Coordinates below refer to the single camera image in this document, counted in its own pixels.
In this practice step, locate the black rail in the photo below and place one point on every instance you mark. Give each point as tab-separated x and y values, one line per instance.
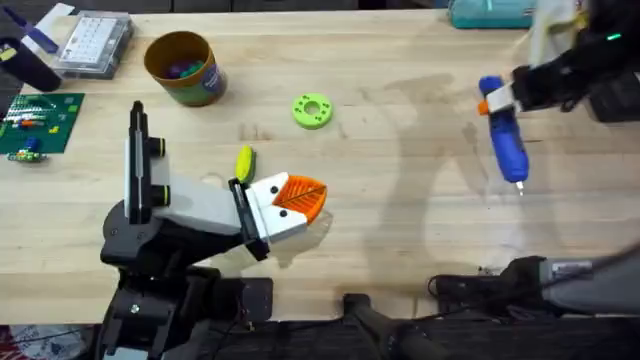
500	340

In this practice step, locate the right wrist upright plate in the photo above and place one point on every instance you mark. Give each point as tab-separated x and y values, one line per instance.
550	30

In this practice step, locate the yellow green toy vegetable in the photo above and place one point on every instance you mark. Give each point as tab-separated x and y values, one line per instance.
245	162

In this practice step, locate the blue electric screwdriver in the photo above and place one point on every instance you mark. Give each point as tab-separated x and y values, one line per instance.
507	145

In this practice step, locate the clear plastic parts box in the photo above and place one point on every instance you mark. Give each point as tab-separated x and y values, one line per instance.
92	42

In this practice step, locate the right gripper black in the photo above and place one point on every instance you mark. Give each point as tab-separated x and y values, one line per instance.
550	82

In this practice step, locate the white and blue flat box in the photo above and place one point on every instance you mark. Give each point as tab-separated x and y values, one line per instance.
47	25

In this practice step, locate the green disc with holes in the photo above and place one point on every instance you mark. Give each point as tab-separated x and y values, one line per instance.
302	116

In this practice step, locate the black cylinder with yellow label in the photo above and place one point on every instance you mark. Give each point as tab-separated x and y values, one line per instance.
30	67

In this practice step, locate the green board with toy blocks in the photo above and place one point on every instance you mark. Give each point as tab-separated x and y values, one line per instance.
45	120

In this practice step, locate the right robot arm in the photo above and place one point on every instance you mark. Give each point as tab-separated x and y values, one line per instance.
590	285

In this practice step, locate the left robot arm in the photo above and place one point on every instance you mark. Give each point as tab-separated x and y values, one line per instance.
150	310

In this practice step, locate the teal case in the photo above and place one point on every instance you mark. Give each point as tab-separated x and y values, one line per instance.
490	15

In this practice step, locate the left wrist upright black plate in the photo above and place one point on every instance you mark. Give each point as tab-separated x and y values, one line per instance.
137	165

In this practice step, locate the left gripper white and black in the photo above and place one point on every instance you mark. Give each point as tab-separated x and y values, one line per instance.
200	207

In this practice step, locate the brown tub with toys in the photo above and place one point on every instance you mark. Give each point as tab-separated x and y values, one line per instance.
200	87

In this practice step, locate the patterned cloth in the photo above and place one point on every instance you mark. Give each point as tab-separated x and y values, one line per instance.
45	342

